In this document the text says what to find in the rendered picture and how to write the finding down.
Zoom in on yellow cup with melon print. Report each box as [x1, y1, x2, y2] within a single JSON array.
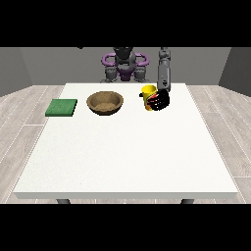
[[140, 84, 159, 112]]

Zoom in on green square pad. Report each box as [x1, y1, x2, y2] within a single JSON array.
[[44, 98, 78, 118]]

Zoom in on grey robot trunk purple rings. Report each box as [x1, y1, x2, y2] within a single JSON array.
[[100, 47, 151, 84]]

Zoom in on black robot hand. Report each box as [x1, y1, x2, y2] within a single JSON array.
[[138, 88, 171, 112]]

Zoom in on brown wooden bowl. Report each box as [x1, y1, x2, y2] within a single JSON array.
[[85, 90, 125, 116]]

